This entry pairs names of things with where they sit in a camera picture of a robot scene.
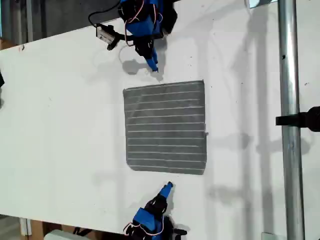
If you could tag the grey striped towel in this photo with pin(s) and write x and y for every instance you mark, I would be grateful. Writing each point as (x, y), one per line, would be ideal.
(165, 125)

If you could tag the white plastic box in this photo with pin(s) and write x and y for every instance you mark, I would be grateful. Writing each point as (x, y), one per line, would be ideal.
(58, 235)

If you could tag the brown cardboard box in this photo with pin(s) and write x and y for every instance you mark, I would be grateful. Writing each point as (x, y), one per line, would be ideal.
(6, 43)
(52, 226)

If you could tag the white table leg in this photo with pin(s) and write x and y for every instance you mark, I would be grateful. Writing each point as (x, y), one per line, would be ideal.
(24, 226)

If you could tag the black object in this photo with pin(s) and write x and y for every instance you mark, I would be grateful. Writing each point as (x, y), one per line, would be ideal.
(1, 80)

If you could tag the black camera stalk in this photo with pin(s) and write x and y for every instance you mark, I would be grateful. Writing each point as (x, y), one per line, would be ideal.
(116, 38)

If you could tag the steel post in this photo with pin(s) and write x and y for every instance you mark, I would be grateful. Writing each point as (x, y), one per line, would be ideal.
(290, 75)

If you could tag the black post clamp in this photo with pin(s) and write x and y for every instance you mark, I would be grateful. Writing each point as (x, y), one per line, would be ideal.
(300, 119)

